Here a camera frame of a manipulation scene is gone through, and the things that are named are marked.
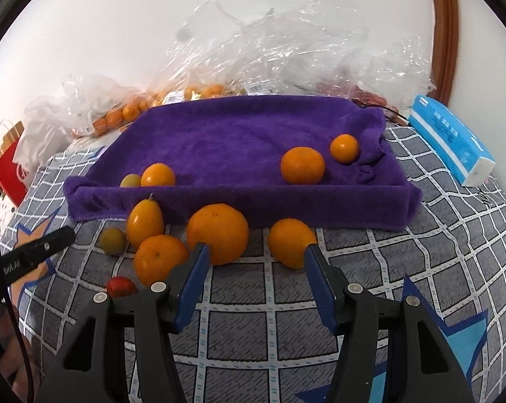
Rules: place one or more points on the small red tomato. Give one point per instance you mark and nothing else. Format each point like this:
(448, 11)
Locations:
(121, 286)

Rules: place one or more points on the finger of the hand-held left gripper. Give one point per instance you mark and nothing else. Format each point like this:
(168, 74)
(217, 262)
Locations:
(47, 247)

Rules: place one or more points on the clear bag of red tomatoes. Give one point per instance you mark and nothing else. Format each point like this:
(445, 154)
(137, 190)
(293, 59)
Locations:
(362, 63)

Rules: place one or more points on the red paper bag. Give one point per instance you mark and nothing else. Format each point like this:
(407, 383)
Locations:
(7, 176)

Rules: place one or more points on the orange mandarin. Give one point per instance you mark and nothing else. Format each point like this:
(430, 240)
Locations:
(302, 165)
(344, 148)
(160, 259)
(217, 233)
(292, 242)

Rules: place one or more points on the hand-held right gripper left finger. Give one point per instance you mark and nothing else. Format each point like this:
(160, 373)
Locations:
(190, 294)

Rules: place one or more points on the white plastic bag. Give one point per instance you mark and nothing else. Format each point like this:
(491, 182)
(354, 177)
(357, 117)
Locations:
(39, 134)

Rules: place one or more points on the brown paper bag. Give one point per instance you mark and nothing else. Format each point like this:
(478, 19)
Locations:
(13, 132)

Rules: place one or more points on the small green plum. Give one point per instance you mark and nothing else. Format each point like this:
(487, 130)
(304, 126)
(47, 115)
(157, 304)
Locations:
(130, 180)
(112, 240)

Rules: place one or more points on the brown wooden door frame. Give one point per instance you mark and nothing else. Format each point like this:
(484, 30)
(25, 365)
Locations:
(444, 29)

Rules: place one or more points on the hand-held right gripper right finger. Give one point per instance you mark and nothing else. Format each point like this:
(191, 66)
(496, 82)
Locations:
(322, 294)

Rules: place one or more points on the purple towel covered tray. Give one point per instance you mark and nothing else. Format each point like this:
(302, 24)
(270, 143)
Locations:
(236, 142)

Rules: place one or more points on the grey checked star blanket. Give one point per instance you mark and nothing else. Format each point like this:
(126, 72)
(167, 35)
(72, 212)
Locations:
(253, 323)

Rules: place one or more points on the blue tissue pack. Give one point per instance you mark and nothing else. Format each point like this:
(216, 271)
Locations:
(446, 134)

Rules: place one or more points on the oval orange tomato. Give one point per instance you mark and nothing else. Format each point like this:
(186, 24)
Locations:
(145, 222)

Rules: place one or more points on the small round orange tomato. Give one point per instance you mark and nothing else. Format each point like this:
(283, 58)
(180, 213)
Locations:
(158, 175)

